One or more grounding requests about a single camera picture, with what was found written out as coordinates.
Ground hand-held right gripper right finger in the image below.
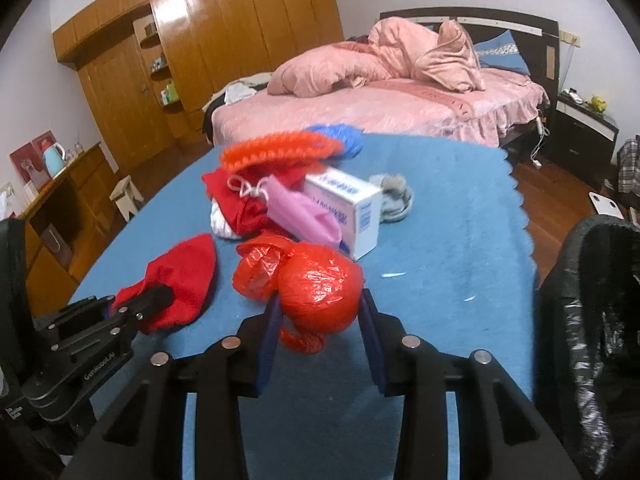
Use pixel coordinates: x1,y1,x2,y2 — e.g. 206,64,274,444
357,287,583,480

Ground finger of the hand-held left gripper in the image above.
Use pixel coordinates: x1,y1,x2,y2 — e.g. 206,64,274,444
107,284,173,336
32,296,117,343

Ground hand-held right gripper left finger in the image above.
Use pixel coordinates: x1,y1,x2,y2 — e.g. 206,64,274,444
62,292,286,480

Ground red cloth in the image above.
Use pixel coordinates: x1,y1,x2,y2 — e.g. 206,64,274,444
115,233,218,336

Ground red plastic bag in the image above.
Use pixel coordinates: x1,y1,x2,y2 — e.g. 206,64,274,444
232,235,366,356

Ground orange knitted cloth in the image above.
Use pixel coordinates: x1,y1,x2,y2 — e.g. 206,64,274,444
220,130,346,171

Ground black trash bin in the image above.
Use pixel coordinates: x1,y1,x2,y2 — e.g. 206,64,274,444
535,215,640,480

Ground brown paper bag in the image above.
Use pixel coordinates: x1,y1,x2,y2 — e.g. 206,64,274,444
40,225,73,268

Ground white cloth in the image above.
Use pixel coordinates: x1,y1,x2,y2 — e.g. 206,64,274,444
210,200,241,241

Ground white stool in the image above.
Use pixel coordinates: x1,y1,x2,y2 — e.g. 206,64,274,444
110,176,146,221

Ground blue table cloth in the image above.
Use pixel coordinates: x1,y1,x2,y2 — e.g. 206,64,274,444
67,132,541,480

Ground pink face mask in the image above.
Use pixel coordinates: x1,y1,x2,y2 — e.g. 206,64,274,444
265,176,346,248

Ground white cardboard box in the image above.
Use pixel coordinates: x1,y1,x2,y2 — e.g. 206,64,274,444
302,167,383,261

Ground grey sock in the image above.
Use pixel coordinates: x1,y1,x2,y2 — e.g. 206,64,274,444
367,172,416,223

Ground wooden side cabinet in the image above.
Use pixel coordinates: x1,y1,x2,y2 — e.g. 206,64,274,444
0,142,121,306

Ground light blue kettle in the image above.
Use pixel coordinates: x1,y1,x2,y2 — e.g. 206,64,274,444
42,142,67,178

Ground red box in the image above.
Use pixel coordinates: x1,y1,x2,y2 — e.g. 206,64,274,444
10,131,56,196

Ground blue plastic bag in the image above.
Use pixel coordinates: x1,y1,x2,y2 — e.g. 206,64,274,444
302,122,366,158

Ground black and white clothes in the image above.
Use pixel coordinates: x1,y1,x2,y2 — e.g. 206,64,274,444
205,72,273,111

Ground bed with pink sheet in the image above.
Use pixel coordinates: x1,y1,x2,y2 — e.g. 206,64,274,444
210,7,561,148

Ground white power strip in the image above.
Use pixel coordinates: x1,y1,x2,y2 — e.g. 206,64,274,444
530,110,551,168

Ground white bathroom scale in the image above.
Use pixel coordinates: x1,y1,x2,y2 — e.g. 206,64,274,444
587,191,626,221

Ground wooden wardrobe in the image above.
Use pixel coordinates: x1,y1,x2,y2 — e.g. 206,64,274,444
52,0,346,173

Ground dark nightstand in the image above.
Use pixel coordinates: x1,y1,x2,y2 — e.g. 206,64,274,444
542,91,620,191

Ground pink duvet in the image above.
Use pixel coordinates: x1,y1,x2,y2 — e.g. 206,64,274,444
266,16,486,97

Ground plaid clothes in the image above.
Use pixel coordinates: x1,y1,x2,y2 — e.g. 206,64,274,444
615,135,640,196

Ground blue pillow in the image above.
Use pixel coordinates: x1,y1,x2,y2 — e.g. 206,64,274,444
472,30,531,75

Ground red drawstring bag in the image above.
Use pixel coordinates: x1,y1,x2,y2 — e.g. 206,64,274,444
201,165,281,238

